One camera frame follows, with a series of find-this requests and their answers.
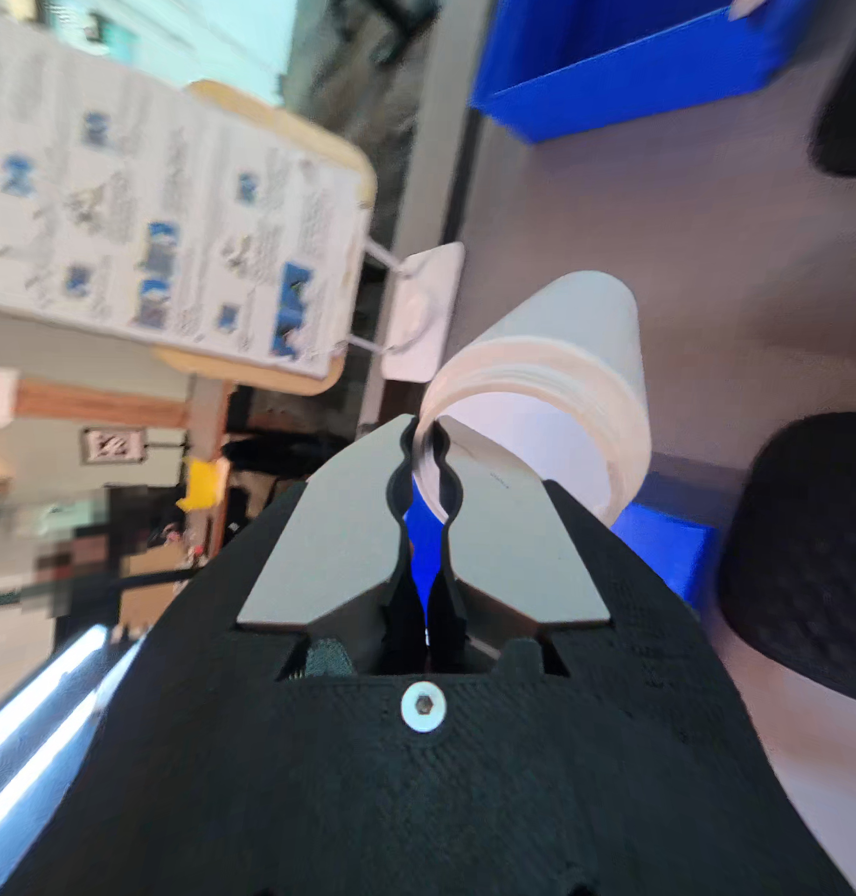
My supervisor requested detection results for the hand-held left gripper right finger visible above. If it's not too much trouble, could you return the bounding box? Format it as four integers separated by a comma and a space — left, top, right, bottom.
426, 419, 612, 676

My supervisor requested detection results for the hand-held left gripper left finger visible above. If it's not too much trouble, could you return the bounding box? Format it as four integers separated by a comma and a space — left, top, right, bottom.
237, 414, 429, 676

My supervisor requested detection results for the blue plastic bin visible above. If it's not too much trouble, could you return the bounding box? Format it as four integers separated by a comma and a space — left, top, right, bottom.
468, 0, 821, 146
402, 475, 720, 611

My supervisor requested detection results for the white plastic bottle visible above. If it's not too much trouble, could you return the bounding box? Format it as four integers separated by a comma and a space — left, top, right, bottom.
411, 269, 654, 531

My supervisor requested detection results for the yellow paper sheet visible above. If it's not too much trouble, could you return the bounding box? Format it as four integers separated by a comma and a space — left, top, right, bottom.
174, 455, 230, 513

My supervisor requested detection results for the black light stand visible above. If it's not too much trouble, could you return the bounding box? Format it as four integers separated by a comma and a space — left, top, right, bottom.
116, 567, 199, 589

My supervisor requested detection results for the black white fiducial tag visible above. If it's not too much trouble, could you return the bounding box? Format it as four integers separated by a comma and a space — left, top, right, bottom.
80, 426, 150, 466

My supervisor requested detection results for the wooden pillar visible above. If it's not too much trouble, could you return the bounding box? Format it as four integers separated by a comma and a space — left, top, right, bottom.
0, 377, 192, 429

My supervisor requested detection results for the black quilted pad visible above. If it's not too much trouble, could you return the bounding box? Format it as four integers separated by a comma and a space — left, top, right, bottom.
717, 412, 856, 707

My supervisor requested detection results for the studio light panel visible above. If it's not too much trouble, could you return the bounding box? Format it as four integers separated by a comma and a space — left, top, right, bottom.
0, 622, 143, 851

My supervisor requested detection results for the printed instruction board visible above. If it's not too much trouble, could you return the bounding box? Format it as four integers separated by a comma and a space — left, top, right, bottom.
0, 13, 381, 398

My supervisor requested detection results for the dark rounded object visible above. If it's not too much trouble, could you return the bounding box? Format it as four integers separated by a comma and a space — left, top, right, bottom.
807, 28, 856, 181

